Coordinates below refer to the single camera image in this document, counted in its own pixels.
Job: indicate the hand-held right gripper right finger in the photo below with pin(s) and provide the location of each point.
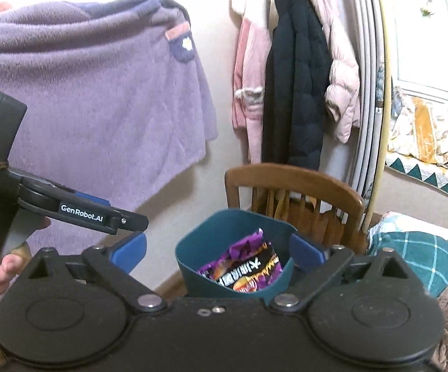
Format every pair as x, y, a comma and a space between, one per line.
307, 254

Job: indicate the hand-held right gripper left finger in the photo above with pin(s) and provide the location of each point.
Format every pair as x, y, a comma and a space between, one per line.
131, 250

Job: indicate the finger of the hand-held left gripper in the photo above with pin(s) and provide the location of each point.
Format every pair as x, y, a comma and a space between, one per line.
92, 200
92, 216

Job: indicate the teal plastic bin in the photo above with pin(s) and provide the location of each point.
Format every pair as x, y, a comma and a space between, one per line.
193, 263

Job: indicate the purple black snack bag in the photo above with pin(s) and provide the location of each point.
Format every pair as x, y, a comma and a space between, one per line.
243, 267

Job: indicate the person's left hand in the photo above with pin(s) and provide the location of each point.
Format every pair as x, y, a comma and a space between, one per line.
5, 275

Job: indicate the wooden chair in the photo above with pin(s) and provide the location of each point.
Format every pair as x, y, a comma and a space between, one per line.
293, 180

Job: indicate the purple fleece robe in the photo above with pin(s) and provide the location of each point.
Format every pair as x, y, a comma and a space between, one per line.
92, 104

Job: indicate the teal plaid blanket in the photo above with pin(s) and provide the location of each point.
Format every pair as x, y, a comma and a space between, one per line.
414, 255

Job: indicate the triangle pattern quilt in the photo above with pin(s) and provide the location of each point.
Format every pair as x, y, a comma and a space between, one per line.
418, 172

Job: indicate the pink puffer jacket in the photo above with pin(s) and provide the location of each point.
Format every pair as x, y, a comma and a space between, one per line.
342, 93

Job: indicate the black padded coat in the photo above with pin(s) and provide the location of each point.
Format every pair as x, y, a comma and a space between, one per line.
297, 85

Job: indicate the orange pillow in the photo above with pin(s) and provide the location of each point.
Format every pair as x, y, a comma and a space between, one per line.
425, 131

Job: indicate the pink fleece robe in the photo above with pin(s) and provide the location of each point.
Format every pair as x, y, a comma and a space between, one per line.
249, 66

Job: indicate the white radiator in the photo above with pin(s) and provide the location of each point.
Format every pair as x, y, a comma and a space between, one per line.
363, 27

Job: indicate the window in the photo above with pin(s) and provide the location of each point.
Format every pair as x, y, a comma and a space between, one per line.
421, 46

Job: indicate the light wooden post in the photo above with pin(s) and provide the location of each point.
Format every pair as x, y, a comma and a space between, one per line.
381, 85

